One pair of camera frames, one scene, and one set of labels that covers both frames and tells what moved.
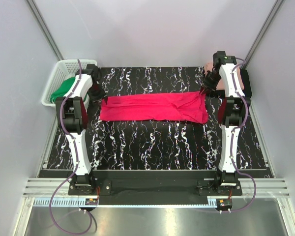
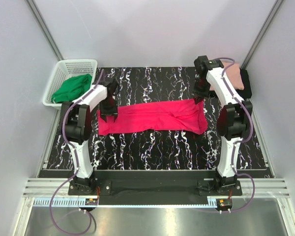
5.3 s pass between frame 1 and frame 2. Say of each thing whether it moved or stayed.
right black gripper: moved
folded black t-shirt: stayed
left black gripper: moved
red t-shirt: moved
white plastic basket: stayed
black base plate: stayed
